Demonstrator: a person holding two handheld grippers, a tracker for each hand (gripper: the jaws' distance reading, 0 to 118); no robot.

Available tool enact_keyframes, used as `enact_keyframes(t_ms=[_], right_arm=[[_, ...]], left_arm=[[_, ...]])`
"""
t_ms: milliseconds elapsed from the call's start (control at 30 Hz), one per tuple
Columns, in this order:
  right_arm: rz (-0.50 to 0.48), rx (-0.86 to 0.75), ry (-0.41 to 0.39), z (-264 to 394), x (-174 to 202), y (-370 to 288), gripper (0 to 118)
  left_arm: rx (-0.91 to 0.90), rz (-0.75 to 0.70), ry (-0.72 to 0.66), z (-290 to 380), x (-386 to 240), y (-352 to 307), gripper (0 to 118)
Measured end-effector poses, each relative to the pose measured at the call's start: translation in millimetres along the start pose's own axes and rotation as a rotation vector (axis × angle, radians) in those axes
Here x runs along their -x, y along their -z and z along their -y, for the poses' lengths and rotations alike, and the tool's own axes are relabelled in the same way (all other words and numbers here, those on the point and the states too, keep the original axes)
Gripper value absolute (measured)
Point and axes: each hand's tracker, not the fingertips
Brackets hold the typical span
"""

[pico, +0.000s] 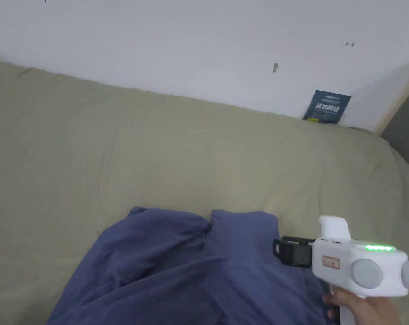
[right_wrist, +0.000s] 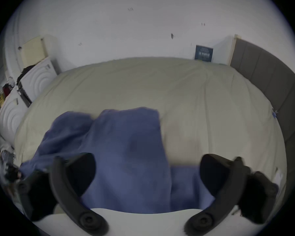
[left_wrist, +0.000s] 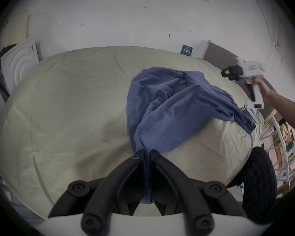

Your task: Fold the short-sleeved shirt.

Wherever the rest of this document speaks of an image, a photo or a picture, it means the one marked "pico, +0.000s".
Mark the person's right hand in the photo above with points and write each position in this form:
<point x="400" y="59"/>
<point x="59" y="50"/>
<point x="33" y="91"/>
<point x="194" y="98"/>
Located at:
<point x="360" y="309"/>

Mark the bed with beige sheet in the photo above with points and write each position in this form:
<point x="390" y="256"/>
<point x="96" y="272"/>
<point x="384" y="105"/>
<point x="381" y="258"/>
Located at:
<point x="123" y="152"/>

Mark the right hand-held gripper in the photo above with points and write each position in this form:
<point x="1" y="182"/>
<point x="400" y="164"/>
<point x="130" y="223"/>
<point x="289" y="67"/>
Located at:
<point x="360" y="264"/>

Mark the dark blue card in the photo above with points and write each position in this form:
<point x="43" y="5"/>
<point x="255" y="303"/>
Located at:
<point x="326" y="105"/>

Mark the dark blue shirt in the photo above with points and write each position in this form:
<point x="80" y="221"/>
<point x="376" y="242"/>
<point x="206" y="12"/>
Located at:
<point x="191" y="271"/>

